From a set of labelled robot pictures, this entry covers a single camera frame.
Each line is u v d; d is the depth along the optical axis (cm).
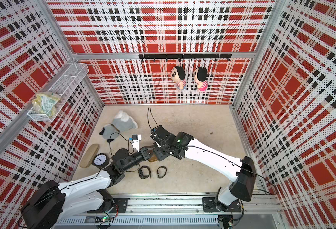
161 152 63
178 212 73
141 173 80
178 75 91
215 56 89
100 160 88
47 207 41
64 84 83
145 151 69
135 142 72
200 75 95
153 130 65
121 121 99
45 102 63
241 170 41
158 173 82
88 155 89
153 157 73
